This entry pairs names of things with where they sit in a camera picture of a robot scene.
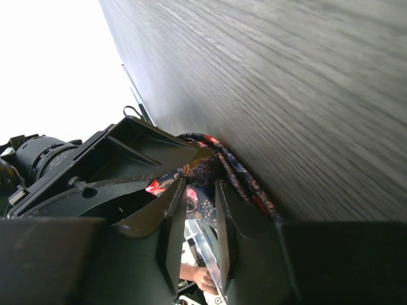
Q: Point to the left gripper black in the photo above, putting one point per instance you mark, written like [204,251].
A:
[107,176]

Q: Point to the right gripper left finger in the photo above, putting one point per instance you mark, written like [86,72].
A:
[87,261]

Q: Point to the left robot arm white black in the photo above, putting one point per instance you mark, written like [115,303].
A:
[105,176]

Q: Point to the dark patterned necktie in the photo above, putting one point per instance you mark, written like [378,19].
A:
[201,175]

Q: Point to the bystander hand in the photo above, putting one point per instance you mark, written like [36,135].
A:
[200,276]

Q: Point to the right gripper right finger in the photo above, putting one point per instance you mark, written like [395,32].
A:
[307,262]

